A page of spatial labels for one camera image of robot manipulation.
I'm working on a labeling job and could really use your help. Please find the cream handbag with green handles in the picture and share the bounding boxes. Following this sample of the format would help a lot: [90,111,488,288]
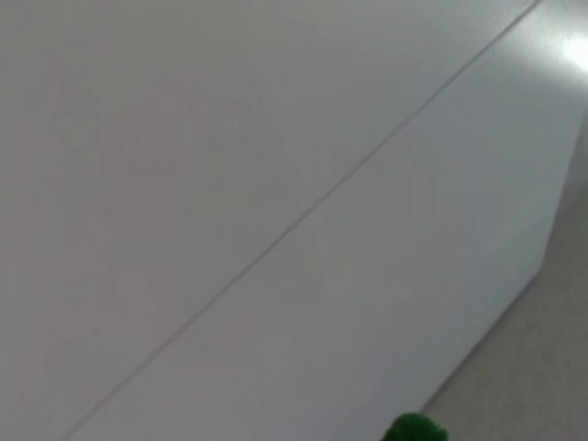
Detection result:
[382,412,449,441]

